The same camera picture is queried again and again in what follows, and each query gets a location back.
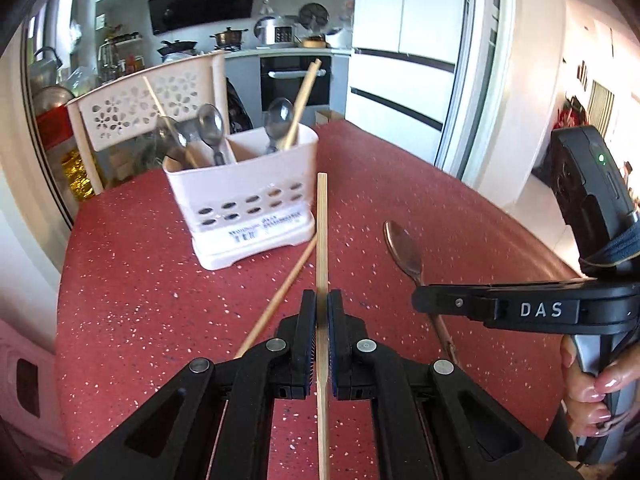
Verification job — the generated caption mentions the dark spoon with long handle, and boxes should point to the dark spoon with long handle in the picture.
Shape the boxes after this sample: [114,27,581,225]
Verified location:
[383,220,460,365]

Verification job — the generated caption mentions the bamboo chopstick blue tip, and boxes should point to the bamboo chopstick blue tip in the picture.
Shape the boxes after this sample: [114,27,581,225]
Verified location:
[316,172,330,480]

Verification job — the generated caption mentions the floral patterned bamboo chopstick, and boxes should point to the floral patterned bamboo chopstick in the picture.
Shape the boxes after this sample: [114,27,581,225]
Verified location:
[281,58,321,151]

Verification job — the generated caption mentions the person's right hand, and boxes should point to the person's right hand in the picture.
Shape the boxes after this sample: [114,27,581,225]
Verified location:
[560,336,640,437]

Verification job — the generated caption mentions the pink plastic stool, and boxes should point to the pink plastic stool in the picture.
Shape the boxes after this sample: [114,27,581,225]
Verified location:
[0,321,68,456]

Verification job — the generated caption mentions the white plastic utensil holder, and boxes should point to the white plastic utensil holder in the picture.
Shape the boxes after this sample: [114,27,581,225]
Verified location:
[163,125,319,271]

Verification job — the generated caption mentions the cardboard box on floor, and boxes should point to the cardboard box on floor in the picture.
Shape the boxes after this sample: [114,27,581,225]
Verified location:
[314,110,344,126]

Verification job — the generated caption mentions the white refrigerator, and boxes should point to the white refrigerator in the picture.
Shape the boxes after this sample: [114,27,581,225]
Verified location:
[345,0,468,164]

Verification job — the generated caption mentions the gold foil package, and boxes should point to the gold foil package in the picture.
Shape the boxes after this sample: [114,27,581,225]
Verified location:
[61,148,94,202]

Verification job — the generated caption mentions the black built-in oven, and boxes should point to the black built-in oven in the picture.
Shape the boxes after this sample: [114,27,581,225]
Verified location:
[260,55,332,112]

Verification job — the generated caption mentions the black garbage bag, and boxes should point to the black garbage bag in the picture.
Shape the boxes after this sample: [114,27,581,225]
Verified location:
[227,79,254,134]

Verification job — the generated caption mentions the white perforated basket cart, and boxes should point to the white perforated basket cart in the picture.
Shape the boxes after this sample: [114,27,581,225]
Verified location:
[66,51,230,195]

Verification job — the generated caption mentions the black table fan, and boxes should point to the black table fan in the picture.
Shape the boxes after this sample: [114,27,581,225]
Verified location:
[298,2,330,35]

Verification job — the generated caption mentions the red basket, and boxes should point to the red basket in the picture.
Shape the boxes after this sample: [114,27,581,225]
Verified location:
[36,106,73,151]

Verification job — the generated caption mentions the silver rice cooker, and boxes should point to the silver rice cooker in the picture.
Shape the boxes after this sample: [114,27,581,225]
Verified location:
[254,15,297,48]

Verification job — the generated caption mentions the brown cooking pot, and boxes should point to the brown cooking pot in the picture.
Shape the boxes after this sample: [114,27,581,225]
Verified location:
[210,27,247,51]

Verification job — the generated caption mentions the steel bowl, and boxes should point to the steel bowl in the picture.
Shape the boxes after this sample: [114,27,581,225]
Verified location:
[32,84,74,116]

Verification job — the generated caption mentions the black wok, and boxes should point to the black wok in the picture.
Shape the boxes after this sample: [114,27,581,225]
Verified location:
[157,40,198,56]

